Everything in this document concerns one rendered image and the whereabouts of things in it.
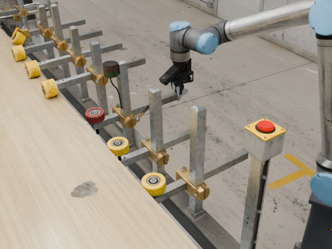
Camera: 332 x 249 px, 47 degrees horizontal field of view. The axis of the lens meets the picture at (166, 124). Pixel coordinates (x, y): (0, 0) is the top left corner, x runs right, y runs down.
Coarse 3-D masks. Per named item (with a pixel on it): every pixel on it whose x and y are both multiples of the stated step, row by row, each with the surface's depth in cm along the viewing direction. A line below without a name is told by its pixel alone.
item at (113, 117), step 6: (162, 96) 177; (168, 96) 177; (174, 96) 178; (144, 102) 173; (162, 102) 176; (168, 102) 178; (132, 108) 169; (138, 108) 169; (144, 108) 171; (114, 114) 166; (108, 120) 163; (114, 120) 165; (96, 126) 161; (102, 126) 162
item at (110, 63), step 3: (111, 60) 150; (105, 63) 147; (108, 63) 147; (111, 63) 147; (114, 63) 147; (108, 66) 145; (111, 66) 145; (108, 72) 147; (111, 72) 147; (111, 78) 150; (117, 78) 153; (120, 78) 151; (111, 81) 151; (120, 81) 152; (117, 90) 155; (120, 99) 157; (120, 102) 158
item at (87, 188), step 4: (84, 184) 121; (88, 184) 122; (92, 184) 122; (76, 188) 120; (80, 188) 120; (84, 188) 120; (88, 188) 119; (92, 188) 119; (96, 188) 121; (72, 192) 118; (76, 192) 119; (80, 192) 120; (84, 192) 119; (88, 192) 119; (92, 192) 119; (96, 192) 120; (76, 196) 118; (80, 196) 118
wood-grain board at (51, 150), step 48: (0, 48) 221; (0, 96) 173; (0, 144) 142; (48, 144) 142; (96, 144) 141; (0, 192) 121; (48, 192) 120; (144, 192) 119; (0, 240) 105; (48, 240) 105; (96, 240) 104; (144, 240) 104
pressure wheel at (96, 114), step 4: (92, 108) 161; (96, 108) 161; (100, 108) 161; (88, 112) 159; (92, 112) 159; (96, 112) 159; (100, 112) 158; (88, 116) 156; (92, 116) 156; (96, 116) 156; (100, 116) 157; (104, 116) 160; (88, 120) 157; (92, 120) 156; (96, 120) 157; (100, 120) 158; (96, 132) 164
